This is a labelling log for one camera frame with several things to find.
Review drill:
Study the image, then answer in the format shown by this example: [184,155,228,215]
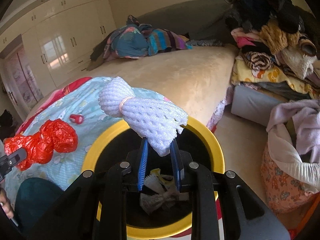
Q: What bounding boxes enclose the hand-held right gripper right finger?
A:
[170,138,292,240]

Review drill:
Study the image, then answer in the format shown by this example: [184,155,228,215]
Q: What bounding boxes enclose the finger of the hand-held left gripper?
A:
[0,148,28,179]

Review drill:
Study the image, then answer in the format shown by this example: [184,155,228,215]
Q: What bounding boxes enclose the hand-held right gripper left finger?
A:
[27,138,150,240]

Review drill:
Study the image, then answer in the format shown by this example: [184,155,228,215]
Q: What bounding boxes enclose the yellow white snack wrapper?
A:
[150,169,173,183]

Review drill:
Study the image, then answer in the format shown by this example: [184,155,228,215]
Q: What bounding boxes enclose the white foam fruit net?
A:
[98,77,188,157]

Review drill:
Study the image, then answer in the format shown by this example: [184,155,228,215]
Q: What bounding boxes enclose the yellow round bin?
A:
[81,116,225,239]

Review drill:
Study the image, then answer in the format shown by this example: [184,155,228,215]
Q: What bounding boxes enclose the red plastic bag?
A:
[4,119,78,172]

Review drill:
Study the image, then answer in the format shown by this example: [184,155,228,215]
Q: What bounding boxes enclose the person's left hand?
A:
[0,187,14,220]

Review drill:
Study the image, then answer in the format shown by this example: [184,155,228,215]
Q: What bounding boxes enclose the person's teal trousers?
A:
[14,177,65,238]

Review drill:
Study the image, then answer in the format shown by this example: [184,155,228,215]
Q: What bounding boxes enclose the door with pink curtain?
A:
[0,45,44,110]

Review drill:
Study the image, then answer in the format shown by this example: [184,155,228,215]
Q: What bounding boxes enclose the blue cartoon printed blanket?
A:
[5,76,173,193]

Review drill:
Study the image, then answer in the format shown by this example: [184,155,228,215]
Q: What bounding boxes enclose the beige bed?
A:
[25,42,239,128]

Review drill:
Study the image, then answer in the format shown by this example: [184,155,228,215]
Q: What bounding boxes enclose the red blanket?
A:
[15,77,93,135]

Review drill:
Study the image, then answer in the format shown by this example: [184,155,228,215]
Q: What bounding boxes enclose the brown cloth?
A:
[87,40,110,72]

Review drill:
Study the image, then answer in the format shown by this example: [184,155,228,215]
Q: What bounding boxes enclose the blue floral quilt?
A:
[104,15,150,60]

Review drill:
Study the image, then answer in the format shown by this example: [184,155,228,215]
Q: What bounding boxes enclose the striped blanket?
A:
[145,27,193,55]

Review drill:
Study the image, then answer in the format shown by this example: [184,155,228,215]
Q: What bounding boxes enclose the grey patterned cloth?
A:
[186,38,224,47]

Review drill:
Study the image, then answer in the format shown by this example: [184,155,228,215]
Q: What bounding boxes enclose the floral laundry bag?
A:
[265,99,320,193]

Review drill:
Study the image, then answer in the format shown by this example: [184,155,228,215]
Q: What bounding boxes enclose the brown white striped knit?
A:
[244,51,275,70]

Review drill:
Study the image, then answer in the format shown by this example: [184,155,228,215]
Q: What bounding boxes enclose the cream wardrobe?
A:
[0,0,117,88]

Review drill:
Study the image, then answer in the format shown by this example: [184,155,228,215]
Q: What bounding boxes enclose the pink cloth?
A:
[231,27,263,49]

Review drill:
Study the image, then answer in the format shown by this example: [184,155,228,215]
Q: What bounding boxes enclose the white furry garment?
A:
[281,36,319,79]

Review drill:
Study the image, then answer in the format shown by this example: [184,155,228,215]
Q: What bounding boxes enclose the mustard knitted garment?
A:
[259,20,300,54]

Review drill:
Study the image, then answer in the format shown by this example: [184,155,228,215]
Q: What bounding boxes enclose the pile of black clothes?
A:
[224,0,304,34]

